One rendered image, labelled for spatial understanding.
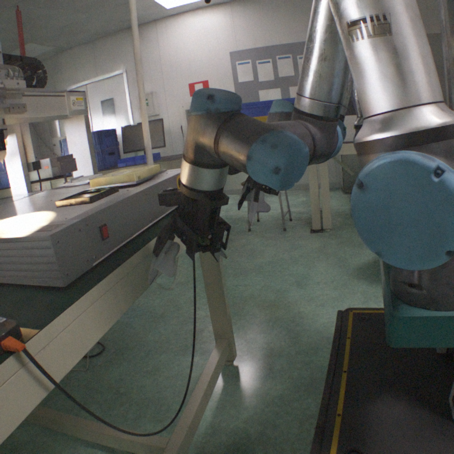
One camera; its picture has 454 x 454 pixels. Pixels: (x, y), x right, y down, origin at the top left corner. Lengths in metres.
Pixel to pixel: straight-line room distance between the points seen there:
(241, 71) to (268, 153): 4.47
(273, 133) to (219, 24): 4.70
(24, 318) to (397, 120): 0.56
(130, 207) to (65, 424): 0.80
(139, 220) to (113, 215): 0.11
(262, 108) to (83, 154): 2.02
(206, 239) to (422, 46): 0.43
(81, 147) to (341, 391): 1.24
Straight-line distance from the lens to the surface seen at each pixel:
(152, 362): 1.66
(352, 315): 1.22
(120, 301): 0.68
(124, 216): 0.78
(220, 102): 0.48
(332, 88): 0.52
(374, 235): 0.33
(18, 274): 0.70
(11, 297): 0.68
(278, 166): 0.41
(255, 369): 1.50
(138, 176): 0.96
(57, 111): 1.29
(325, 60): 0.52
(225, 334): 1.43
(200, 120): 0.49
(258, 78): 4.82
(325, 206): 2.99
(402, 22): 0.34
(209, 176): 0.52
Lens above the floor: 0.97
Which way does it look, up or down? 16 degrees down
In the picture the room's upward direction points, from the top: 8 degrees counter-clockwise
